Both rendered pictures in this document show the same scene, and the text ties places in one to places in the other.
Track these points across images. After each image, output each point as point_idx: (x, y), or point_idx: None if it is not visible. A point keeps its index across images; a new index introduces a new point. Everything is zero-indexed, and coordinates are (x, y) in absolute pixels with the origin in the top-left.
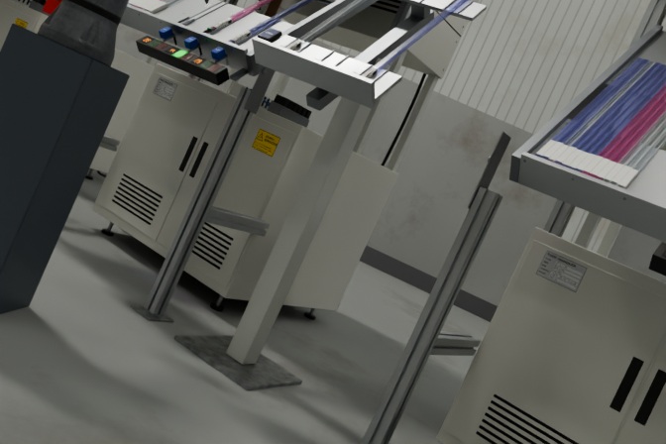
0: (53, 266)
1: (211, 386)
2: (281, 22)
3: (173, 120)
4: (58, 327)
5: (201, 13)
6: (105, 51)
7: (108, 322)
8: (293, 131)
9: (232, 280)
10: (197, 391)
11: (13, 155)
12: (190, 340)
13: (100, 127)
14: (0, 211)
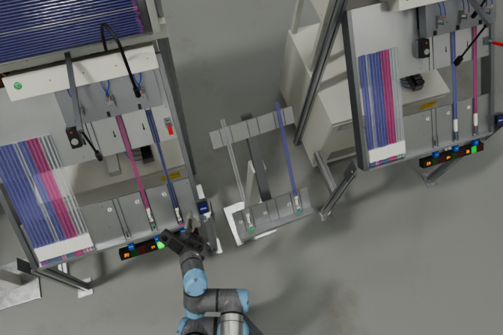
0: (174, 285)
1: (277, 248)
2: (174, 182)
3: (92, 203)
4: (248, 303)
5: (119, 217)
6: (248, 324)
7: (233, 276)
8: (184, 166)
9: None
10: (284, 258)
11: None
12: (239, 239)
13: None
14: None
